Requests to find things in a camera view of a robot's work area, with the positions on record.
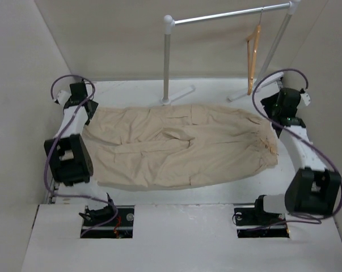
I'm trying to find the beige trousers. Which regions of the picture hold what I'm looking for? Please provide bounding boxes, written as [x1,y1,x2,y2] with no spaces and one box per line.
[82,104,278,190]

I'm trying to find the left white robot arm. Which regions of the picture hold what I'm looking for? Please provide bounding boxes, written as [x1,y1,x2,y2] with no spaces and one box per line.
[43,78,118,227]

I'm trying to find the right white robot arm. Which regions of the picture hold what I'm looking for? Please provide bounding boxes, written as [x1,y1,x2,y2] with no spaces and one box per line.
[252,88,342,224]

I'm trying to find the wooden clothes hanger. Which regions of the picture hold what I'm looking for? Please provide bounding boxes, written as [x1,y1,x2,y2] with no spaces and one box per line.
[246,7,264,96]

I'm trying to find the white and silver clothes rack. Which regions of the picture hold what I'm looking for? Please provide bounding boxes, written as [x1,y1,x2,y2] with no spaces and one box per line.
[160,1,300,105]

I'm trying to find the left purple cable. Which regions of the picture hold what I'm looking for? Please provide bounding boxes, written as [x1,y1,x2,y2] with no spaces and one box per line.
[43,74,119,239]

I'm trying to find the purple cable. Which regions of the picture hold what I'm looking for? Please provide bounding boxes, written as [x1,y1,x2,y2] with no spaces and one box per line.
[43,74,119,239]
[252,67,342,225]

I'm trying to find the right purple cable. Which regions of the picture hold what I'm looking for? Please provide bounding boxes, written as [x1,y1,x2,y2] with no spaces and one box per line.
[252,67,342,225]

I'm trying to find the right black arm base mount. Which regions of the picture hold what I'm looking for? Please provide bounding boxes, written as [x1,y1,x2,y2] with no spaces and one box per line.
[232,206,289,239]

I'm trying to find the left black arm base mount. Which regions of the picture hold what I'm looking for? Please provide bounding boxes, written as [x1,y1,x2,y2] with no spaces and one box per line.
[79,206,135,239]

